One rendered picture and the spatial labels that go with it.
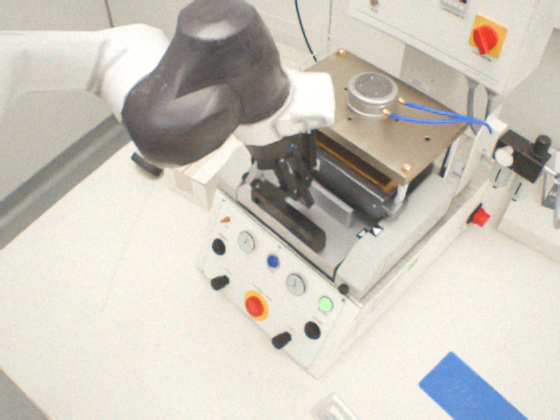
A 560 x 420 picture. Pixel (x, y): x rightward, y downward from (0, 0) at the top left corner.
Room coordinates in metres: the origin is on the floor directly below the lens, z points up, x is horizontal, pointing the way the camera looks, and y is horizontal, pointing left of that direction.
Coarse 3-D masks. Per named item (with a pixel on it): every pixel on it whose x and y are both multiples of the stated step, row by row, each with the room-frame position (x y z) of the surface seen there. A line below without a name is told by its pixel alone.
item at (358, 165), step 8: (320, 136) 0.61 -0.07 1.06; (320, 144) 0.59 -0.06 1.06; (328, 144) 0.59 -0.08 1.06; (336, 144) 0.59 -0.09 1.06; (328, 152) 0.57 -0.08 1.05; (336, 152) 0.57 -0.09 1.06; (344, 152) 0.57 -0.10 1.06; (344, 160) 0.55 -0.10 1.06; (352, 160) 0.55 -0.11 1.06; (360, 160) 0.55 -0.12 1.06; (352, 168) 0.54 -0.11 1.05; (360, 168) 0.53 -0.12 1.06; (368, 168) 0.54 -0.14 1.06; (368, 176) 0.52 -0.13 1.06; (376, 176) 0.52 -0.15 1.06; (384, 176) 0.52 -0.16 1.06; (376, 184) 0.51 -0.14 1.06; (384, 184) 0.50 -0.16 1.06; (392, 184) 0.51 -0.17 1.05; (384, 192) 0.50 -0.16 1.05; (392, 192) 0.52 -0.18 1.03
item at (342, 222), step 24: (432, 168) 0.62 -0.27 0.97; (240, 192) 0.56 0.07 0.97; (312, 192) 0.54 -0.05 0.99; (264, 216) 0.52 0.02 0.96; (312, 216) 0.51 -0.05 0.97; (336, 216) 0.50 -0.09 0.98; (360, 216) 0.51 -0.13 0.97; (288, 240) 0.48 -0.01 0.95; (336, 240) 0.46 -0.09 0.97; (336, 264) 0.42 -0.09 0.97
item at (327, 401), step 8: (328, 400) 0.27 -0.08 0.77; (336, 400) 0.27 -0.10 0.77; (312, 408) 0.26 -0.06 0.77; (320, 408) 0.26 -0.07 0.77; (328, 408) 0.25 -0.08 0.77; (336, 408) 0.25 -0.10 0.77; (344, 408) 0.25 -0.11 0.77; (320, 416) 0.24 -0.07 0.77; (328, 416) 0.24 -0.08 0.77; (336, 416) 0.24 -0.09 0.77; (344, 416) 0.24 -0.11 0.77; (352, 416) 0.24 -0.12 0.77
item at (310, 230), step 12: (252, 192) 0.54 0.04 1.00; (264, 192) 0.53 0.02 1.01; (276, 204) 0.50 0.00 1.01; (288, 204) 0.50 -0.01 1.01; (288, 216) 0.48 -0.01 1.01; (300, 216) 0.48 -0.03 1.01; (300, 228) 0.46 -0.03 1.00; (312, 228) 0.46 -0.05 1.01; (312, 240) 0.45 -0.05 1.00; (324, 240) 0.45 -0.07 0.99
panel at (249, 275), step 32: (224, 224) 0.56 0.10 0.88; (256, 224) 0.53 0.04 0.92; (224, 256) 0.53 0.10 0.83; (256, 256) 0.50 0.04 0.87; (288, 256) 0.47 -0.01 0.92; (224, 288) 0.49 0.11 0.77; (256, 288) 0.46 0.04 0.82; (320, 288) 0.41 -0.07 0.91; (256, 320) 0.43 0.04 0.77; (288, 320) 0.40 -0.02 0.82; (320, 320) 0.38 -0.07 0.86; (288, 352) 0.36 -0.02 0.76; (320, 352) 0.34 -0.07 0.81
